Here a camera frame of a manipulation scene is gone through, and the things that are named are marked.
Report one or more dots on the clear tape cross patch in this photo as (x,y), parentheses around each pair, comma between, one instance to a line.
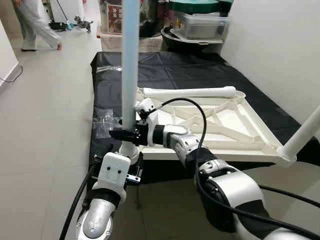
(106,125)

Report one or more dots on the orange-lidded box with red print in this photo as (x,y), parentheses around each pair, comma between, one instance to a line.
(112,20)

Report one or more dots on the clear tape strip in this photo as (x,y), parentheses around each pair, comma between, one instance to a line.
(107,69)

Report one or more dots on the black round basin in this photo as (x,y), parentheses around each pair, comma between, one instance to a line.
(190,46)

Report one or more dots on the black tablecloth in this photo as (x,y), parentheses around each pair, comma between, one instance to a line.
(175,70)

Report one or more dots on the green round lid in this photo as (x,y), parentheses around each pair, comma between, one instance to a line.
(195,6)

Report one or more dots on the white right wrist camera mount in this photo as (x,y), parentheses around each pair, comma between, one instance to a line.
(145,107)

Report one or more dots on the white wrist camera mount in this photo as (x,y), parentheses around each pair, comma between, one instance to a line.
(114,172)
(145,107)

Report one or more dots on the black bag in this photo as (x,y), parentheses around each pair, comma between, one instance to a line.
(150,20)

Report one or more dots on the white plastic children table top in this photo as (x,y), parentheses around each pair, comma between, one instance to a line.
(240,125)

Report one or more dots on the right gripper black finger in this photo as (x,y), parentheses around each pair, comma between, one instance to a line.
(122,136)

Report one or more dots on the clear plastic storage box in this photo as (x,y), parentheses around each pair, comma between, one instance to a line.
(202,27)

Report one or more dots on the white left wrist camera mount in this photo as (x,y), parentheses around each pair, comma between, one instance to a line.
(114,172)

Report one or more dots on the person in grey trousers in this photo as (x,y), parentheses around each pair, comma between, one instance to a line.
(32,22)

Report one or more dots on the beige low platform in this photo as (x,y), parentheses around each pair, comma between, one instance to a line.
(110,44)

